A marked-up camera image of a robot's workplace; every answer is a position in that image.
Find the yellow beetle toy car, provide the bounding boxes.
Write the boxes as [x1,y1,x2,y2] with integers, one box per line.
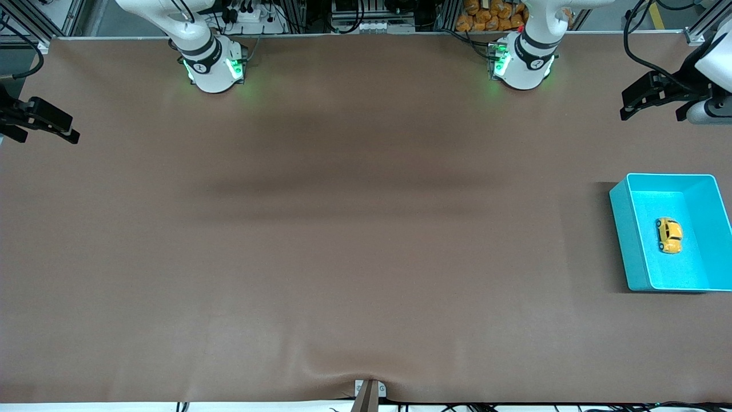
[655,217,683,254]

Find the teal plastic storage bin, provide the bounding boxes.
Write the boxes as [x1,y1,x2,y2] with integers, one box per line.
[608,173,732,293]

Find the orange snack packets pile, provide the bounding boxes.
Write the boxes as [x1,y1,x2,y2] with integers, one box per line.
[456,0,574,33]

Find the white power strip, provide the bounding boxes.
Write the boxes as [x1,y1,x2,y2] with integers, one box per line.
[220,0,285,35]

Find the brown table mat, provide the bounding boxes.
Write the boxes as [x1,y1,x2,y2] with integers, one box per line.
[0,34,732,404]

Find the aluminium frame post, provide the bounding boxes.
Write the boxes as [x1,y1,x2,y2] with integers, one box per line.
[0,0,86,53]
[683,0,732,46]

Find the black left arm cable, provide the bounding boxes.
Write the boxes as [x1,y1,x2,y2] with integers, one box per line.
[623,0,695,95]

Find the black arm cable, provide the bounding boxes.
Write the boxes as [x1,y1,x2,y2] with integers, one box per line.
[623,0,695,95]
[0,17,45,81]

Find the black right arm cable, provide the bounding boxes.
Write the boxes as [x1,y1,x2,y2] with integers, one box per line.
[0,17,45,81]

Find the metal table clamp bracket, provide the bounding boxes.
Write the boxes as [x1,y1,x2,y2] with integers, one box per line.
[354,379,387,412]

